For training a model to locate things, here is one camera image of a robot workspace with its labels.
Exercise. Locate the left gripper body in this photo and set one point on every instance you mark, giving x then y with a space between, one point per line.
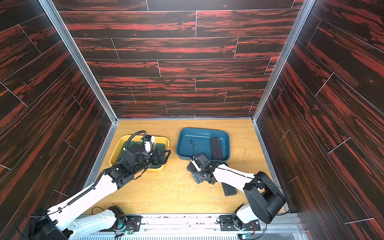
145 164

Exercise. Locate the green pencil case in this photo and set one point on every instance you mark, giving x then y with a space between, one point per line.
159 146
122 152

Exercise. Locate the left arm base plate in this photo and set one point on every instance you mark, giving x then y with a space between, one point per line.
130 224

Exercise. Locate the teal plastic tray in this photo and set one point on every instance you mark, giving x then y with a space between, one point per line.
194 141

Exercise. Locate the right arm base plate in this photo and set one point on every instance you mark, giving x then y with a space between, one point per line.
232 223

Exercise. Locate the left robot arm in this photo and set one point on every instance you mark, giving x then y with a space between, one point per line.
63 222

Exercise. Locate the aluminium front rail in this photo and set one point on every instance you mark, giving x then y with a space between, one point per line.
204 227

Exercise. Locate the yellow plastic tray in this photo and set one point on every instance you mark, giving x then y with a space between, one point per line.
118 147

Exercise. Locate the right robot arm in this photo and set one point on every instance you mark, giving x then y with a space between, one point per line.
265 199

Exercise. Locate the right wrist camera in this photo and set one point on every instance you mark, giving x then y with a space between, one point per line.
200 162

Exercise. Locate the dark grey pencil case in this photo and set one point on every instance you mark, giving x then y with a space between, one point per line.
191 168
229 190

